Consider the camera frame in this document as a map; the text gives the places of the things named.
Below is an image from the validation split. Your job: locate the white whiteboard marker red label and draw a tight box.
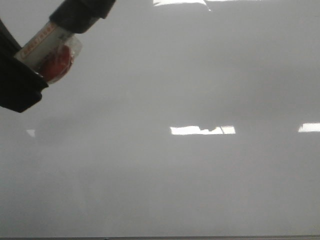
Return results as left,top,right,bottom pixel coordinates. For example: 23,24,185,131
14,21,82,85

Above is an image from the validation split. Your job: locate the white glossy whiteboard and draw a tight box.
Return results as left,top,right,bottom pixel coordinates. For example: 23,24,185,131
0,0,320,238

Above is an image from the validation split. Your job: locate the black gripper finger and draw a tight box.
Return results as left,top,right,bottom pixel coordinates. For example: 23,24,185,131
49,0,116,34
0,22,49,113

